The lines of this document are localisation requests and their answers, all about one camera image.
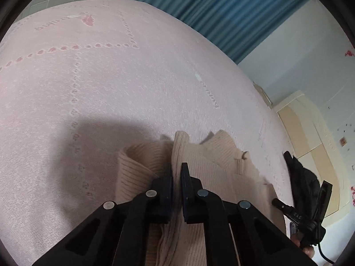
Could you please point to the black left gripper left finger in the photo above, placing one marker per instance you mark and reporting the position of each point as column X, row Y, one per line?
column 135, row 217

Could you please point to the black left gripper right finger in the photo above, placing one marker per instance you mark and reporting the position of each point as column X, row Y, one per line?
column 201, row 206

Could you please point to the blue pleated curtain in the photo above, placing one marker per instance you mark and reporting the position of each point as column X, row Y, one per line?
column 236, row 27

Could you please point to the pink patterned bed sheet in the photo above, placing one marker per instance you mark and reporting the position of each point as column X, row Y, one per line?
column 84, row 80

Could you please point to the beige ribbed knit sweater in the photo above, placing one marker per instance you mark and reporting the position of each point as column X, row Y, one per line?
column 220, row 166

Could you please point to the right hand of person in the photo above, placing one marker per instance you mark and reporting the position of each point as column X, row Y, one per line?
column 309, row 250

